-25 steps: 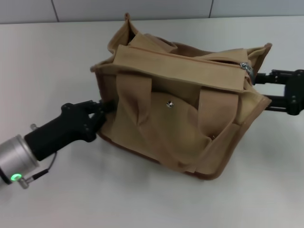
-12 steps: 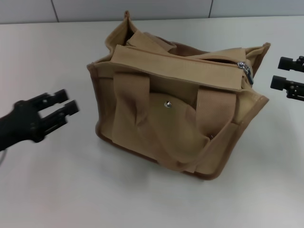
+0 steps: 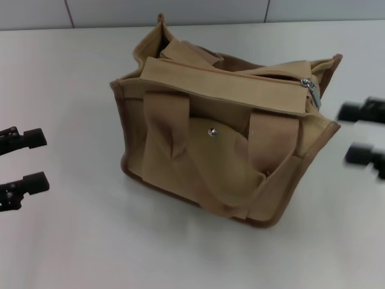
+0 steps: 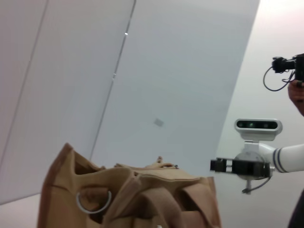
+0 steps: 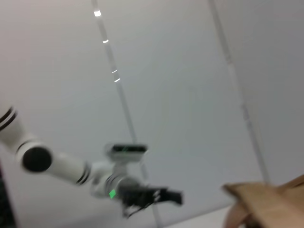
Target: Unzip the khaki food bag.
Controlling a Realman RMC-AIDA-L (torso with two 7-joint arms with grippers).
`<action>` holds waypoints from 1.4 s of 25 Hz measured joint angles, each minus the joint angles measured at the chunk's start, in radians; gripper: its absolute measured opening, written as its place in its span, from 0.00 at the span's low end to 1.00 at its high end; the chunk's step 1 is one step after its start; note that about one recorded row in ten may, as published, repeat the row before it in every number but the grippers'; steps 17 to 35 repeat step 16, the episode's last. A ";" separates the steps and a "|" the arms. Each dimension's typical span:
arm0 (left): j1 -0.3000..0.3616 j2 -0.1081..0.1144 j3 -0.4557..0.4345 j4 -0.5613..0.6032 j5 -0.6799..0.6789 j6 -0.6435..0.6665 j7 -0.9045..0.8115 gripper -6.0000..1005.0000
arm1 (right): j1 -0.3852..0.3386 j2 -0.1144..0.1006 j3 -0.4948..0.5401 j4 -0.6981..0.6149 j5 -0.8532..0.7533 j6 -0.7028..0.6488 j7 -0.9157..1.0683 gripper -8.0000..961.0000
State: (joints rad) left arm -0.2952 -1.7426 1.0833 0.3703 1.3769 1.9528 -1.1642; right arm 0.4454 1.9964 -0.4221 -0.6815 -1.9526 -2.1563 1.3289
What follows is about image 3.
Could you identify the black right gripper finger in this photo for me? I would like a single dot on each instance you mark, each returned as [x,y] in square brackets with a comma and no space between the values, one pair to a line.
[364,110]
[365,153]

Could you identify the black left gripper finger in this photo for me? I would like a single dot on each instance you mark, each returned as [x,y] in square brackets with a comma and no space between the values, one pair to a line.
[30,139]
[33,183]

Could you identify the silver metal zipper pull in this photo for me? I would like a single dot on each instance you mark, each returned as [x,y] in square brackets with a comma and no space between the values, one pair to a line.
[312,91]

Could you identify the khaki canvas food bag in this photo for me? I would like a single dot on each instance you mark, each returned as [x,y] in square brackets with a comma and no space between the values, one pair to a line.
[210,156]

